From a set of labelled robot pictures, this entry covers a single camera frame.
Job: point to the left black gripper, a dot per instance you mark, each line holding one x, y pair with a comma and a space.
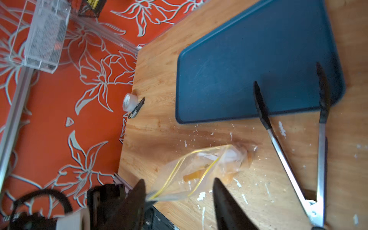
103, 202

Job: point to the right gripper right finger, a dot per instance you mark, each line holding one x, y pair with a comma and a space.
229, 215

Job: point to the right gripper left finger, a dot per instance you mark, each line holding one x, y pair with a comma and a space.
130, 213

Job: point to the clear zip bag white labels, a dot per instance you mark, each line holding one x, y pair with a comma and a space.
194, 173

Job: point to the black marker pen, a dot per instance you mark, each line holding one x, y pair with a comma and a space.
136, 110

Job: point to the clear tape roll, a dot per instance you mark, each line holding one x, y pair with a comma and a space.
130, 102

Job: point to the teal plastic tray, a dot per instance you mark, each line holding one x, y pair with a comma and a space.
274, 43

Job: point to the clear acrylic wall bin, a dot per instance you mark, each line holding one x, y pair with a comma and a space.
39, 38

